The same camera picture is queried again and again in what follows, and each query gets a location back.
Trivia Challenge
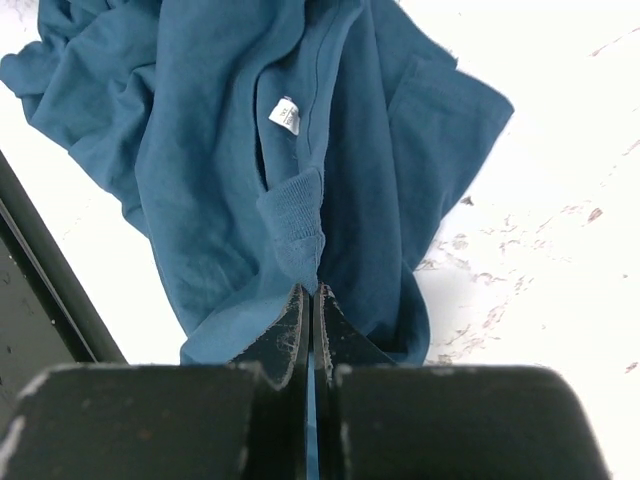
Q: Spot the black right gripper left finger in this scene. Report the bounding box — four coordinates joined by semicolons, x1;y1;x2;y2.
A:
232;285;310;479

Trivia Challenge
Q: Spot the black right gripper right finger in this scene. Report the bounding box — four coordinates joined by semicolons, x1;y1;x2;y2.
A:
312;284;398;479

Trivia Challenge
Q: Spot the blue t shirt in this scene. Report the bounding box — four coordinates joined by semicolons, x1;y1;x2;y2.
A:
1;1;514;366

